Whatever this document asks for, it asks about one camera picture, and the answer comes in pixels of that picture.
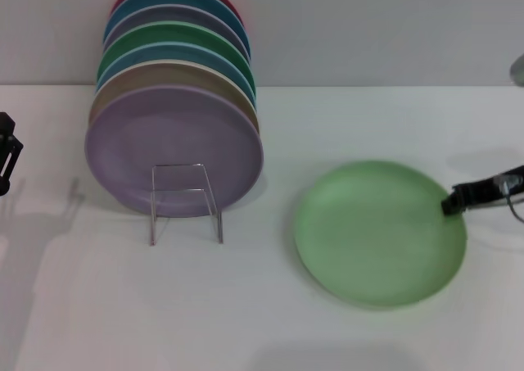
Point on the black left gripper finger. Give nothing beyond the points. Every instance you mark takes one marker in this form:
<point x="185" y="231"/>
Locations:
<point x="10" y="154"/>

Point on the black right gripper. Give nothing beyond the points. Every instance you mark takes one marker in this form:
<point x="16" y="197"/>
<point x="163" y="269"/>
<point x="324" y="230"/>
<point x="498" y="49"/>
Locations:
<point x="485" y="191"/>

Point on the light green plate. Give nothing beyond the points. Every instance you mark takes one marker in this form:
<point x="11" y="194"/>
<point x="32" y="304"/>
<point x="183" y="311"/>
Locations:
<point x="376" y="240"/>

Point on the lilac plate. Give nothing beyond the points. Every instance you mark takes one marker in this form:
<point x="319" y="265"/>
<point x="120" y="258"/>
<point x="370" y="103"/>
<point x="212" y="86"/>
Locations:
<point x="172" y="133"/>

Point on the beige plate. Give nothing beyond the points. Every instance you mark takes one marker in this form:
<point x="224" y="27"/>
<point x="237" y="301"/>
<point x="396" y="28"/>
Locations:
<point x="163" y="76"/>

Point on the light blue plate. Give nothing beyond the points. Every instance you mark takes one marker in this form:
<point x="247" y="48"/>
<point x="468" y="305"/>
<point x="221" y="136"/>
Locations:
<point x="172" y="53"/>

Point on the dark green plate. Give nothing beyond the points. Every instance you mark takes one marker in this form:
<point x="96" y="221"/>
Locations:
<point x="172" y="33"/>

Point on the clear plate rack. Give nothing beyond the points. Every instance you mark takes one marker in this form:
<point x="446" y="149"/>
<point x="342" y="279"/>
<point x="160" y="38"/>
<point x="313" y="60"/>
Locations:
<point x="213" y="207"/>

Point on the grey purple plate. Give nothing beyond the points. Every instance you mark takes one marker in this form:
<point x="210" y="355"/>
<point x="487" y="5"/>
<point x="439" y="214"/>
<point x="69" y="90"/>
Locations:
<point x="176" y="14"/>

